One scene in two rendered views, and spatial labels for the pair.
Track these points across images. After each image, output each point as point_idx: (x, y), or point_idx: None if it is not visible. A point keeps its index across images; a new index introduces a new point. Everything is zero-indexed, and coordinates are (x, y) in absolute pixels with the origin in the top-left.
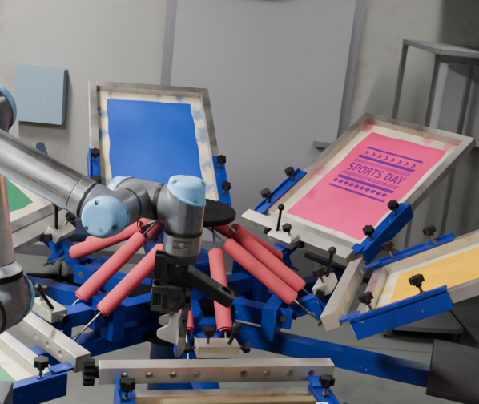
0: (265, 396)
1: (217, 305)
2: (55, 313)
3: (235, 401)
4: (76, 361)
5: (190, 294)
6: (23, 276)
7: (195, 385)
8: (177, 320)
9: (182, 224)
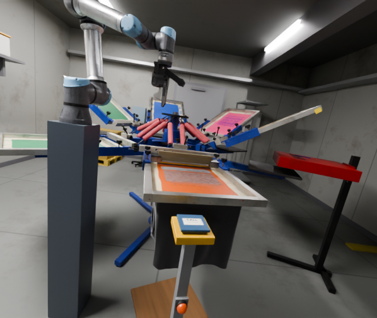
0: None
1: (181, 138)
2: (128, 135)
3: (185, 153)
4: (132, 144)
5: (167, 77)
6: (107, 88)
7: None
8: (161, 89)
9: (165, 45)
